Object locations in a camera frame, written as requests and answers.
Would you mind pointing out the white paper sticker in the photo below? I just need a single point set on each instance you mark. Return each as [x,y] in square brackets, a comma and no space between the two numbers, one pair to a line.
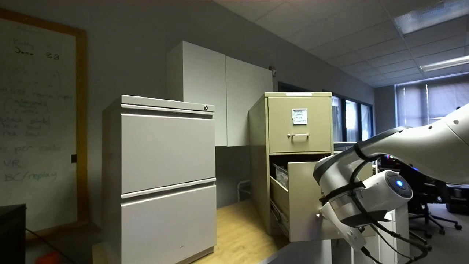
[299,116]

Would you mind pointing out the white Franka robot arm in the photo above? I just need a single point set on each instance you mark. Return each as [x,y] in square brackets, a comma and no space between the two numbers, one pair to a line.
[439,147]

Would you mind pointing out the window with blinds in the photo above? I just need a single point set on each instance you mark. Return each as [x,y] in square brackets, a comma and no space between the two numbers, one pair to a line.
[429,100]

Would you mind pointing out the beige drawer with label holder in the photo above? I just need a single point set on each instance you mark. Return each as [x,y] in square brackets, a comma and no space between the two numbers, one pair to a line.
[301,200]

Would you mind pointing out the white desk with wood top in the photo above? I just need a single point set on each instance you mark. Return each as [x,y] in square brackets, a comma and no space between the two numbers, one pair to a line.
[400,225]

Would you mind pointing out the white wall cabinet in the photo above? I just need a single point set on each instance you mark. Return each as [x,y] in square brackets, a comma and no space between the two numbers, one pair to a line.
[214,83]

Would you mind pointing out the beige filing cabinet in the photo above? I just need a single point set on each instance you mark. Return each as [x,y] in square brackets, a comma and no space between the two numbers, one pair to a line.
[256,147]

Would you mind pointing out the large ceiling light panel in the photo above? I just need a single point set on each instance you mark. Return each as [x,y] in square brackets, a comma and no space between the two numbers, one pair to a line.
[429,15]

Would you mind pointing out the beige drawer with white sticker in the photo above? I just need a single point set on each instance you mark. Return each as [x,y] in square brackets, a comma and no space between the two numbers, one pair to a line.
[300,122]

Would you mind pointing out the narrow ceiling light strip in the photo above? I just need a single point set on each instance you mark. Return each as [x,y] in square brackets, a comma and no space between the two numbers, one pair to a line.
[447,62]

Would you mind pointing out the white lateral file cabinet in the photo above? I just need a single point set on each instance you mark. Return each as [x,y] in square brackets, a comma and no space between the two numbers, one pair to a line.
[161,176]

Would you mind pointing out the dark office window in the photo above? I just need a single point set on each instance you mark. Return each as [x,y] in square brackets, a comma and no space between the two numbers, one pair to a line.
[350,118]

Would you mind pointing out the wood framed whiteboard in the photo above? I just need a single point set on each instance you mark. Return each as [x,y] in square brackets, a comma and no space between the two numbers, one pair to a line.
[38,122]

